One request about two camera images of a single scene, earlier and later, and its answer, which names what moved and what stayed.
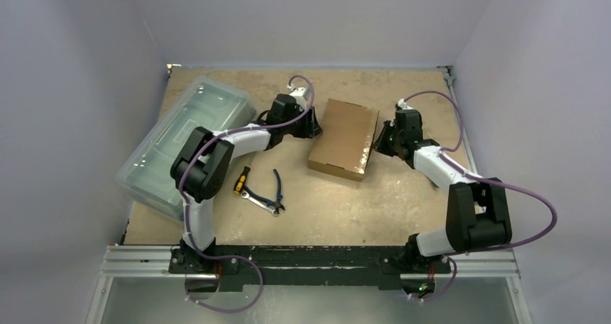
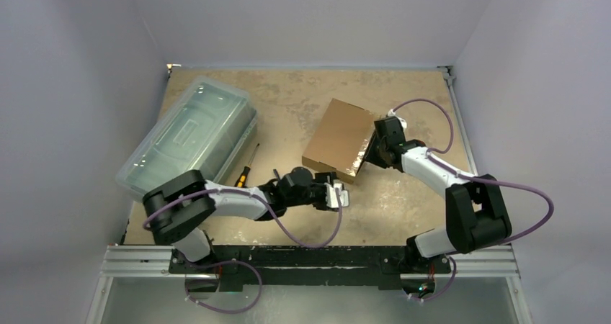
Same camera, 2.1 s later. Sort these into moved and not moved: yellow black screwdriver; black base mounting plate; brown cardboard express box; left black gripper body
Moved: left black gripper body
Not moved: brown cardboard express box; yellow black screwdriver; black base mounting plate
